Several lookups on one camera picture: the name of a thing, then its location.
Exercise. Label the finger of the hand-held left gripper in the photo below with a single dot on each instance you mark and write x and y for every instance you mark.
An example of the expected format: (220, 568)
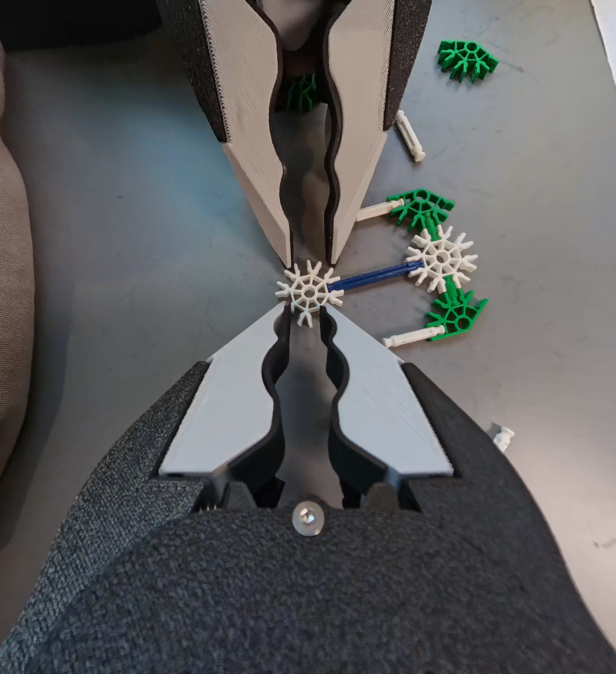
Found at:
(245, 105)
(363, 95)

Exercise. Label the green fan toy connector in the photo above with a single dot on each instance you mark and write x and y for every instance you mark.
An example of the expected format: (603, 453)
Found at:
(300, 95)
(463, 66)

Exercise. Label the dark cloth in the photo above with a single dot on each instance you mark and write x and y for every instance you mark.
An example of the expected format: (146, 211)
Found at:
(76, 21)

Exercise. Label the short white toy rod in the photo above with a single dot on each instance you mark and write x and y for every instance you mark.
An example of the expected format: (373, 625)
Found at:
(410, 136)
(502, 437)

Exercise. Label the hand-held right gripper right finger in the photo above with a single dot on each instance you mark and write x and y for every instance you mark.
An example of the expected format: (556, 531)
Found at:
(387, 416)

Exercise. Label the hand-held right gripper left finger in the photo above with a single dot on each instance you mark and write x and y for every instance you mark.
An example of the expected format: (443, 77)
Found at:
(224, 416)

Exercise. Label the grey desk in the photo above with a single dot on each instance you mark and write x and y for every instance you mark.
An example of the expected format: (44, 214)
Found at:
(129, 210)

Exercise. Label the green white toy connector assembly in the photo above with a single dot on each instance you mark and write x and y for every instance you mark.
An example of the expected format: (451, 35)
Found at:
(379, 276)

